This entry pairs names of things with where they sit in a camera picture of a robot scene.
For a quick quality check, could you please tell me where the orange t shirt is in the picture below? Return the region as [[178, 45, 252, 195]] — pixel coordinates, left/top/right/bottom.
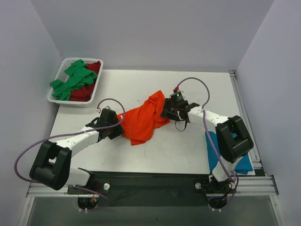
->
[[117, 90, 170, 145]]

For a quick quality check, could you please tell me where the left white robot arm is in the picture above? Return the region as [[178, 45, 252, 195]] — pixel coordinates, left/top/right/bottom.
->
[[29, 97, 169, 194]]

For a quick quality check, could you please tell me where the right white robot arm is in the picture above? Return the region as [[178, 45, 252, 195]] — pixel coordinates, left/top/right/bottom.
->
[[161, 91, 254, 192]]

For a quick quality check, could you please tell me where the dark red t shirt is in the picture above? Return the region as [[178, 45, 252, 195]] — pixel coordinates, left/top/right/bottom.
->
[[70, 61, 101, 102]]

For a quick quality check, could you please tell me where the green t shirt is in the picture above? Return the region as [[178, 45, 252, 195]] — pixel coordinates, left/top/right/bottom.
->
[[50, 59, 98, 101]]

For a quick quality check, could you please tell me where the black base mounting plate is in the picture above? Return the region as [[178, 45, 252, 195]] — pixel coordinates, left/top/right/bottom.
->
[[67, 171, 237, 210]]

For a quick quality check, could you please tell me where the blue folded t shirt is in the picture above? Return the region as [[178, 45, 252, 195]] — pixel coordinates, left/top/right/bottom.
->
[[204, 130, 254, 175]]

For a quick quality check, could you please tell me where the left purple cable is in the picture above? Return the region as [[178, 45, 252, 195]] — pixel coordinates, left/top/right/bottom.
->
[[14, 97, 127, 211]]

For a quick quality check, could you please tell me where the purple cable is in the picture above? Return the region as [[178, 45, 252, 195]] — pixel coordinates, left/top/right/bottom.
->
[[173, 77, 239, 211], [14, 97, 127, 211]]

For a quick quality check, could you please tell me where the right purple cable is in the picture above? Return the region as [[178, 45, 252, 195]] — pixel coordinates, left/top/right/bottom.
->
[[173, 77, 239, 211]]

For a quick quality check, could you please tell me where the aluminium frame rail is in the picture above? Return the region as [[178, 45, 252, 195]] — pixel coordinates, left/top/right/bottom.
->
[[29, 70, 276, 204]]

